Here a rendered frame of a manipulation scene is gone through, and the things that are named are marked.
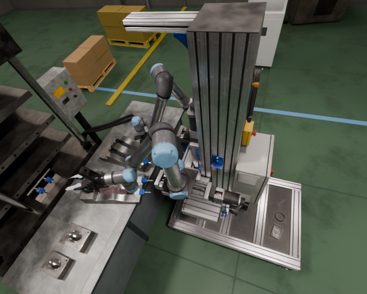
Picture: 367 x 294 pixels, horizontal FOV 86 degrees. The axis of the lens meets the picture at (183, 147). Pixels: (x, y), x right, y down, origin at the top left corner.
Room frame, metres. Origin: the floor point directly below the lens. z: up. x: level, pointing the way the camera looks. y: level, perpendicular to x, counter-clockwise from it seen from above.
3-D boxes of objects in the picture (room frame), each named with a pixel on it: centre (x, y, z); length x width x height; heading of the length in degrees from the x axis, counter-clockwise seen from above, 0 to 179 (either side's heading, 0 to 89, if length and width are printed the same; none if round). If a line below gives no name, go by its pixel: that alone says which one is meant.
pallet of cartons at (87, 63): (4.30, 1.68, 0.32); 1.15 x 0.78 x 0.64; 150
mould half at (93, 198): (0.86, 0.66, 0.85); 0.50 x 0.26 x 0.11; 77
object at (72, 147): (1.14, 1.61, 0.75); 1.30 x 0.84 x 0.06; 150
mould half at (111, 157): (1.21, 0.55, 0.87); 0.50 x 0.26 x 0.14; 60
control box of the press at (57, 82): (1.75, 1.05, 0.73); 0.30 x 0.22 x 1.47; 150
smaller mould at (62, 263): (0.34, 1.07, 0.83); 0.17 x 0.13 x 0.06; 60
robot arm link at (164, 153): (0.56, 0.09, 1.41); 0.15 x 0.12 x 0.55; 177
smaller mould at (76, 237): (0.50, 0.94, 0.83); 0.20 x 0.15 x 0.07; 60
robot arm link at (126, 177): (0.57, 0.35, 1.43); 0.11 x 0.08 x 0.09; 87
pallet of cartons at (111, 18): (5.71, 0.63, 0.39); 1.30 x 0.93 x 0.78; 62
